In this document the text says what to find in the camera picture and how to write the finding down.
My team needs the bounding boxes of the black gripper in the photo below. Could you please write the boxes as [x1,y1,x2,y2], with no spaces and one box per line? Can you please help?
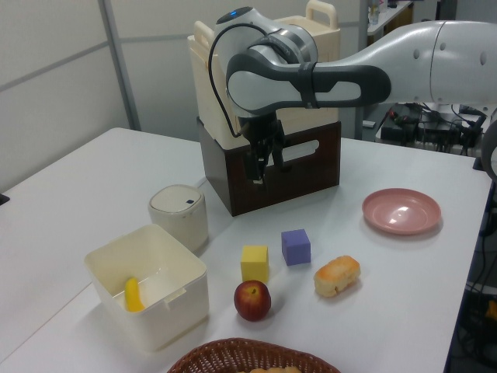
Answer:
[237,113,293,187]

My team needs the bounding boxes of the purple foam cube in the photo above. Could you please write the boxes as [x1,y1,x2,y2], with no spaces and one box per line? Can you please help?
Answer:
[280,228,312,267]

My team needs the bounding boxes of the yellow foam cube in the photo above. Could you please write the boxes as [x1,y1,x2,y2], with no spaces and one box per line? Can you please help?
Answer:
[240,244,270,284]

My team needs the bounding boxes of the pink plastic plate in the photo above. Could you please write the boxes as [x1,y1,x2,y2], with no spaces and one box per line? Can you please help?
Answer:
[361,187,443,236]

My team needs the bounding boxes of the dark brown wooden crate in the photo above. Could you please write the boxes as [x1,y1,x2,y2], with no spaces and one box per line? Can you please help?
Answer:
[196,116,342,218]

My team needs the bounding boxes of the small cream lidded bin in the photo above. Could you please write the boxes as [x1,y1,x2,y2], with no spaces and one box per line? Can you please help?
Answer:
[147,184,210,253]

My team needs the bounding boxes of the toy bread roll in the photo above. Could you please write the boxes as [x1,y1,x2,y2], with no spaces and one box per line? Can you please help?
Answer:
[313,255,361,299]

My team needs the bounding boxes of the red toy apple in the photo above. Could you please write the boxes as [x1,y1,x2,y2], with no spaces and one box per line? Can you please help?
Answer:
[233,280,273,322]

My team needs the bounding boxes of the white open plastic container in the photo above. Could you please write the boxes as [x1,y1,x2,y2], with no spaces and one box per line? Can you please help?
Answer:
[84,224,209,354]

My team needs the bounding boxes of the white shelf with bottles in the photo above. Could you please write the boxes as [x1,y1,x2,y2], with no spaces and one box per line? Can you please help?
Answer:
[366,0,415,37]

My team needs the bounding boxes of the yellow toy banana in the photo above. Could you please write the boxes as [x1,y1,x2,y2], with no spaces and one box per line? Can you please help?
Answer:
[123,276,147,313]

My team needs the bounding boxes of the brown wicker basket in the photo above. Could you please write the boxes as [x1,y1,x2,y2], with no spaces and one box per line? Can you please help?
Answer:
[166,337,342,373]

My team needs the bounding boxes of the flat toy bread slice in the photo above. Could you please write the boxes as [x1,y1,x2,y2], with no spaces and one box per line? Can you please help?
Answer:
[236,364,301,373]

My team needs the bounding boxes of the grey cable strap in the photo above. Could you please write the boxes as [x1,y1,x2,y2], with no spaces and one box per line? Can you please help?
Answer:
[297,61,318,110]

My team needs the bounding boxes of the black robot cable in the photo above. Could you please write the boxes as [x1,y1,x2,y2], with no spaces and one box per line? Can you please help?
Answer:
[207,23,281,139]

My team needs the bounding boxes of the cream plastic box with handles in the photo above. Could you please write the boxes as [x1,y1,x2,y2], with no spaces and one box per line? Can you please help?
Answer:
[187,0,342,151]

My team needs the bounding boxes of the black cables and power strips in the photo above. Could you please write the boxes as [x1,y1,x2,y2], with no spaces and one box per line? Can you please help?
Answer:
[379,101,488,157]

